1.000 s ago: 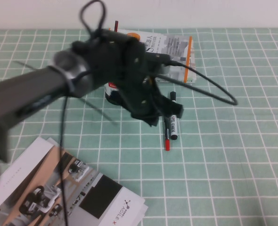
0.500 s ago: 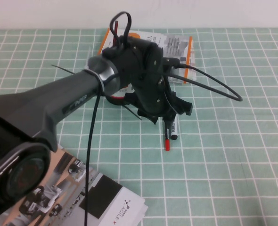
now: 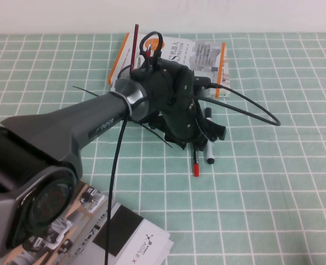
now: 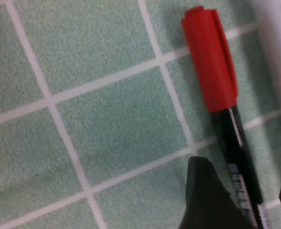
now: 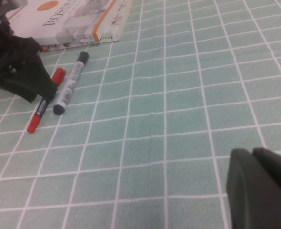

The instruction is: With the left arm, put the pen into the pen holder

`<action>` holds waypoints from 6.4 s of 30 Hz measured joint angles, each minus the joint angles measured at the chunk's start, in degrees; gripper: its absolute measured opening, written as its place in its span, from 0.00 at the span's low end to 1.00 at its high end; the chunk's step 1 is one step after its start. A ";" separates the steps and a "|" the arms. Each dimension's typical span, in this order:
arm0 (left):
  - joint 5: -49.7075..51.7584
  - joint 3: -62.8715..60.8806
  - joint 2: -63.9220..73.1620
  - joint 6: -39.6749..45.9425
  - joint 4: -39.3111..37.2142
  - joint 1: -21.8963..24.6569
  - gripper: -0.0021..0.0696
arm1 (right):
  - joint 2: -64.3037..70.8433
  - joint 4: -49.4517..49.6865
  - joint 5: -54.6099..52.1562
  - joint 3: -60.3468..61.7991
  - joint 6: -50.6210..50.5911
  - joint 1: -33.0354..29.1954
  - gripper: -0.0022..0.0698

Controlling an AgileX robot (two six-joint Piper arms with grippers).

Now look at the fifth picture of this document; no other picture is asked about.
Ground green white checked tablecloth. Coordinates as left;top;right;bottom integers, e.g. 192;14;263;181
0;0;281;229

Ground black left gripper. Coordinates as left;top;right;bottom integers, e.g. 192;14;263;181
0;7;59;104

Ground white marker black caps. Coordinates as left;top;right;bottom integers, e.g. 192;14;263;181
52;51;90;116

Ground red capped pen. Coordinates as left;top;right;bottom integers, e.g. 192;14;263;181
27;67;67;134

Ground white ROS book orange stripes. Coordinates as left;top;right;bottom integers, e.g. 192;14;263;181
6;0;119;46

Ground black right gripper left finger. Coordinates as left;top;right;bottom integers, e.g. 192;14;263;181
225;147;281;229

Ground thin colourful book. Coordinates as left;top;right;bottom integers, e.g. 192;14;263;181
39;0;134;52

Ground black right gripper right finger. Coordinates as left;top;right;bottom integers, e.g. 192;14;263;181
252;146;281;189

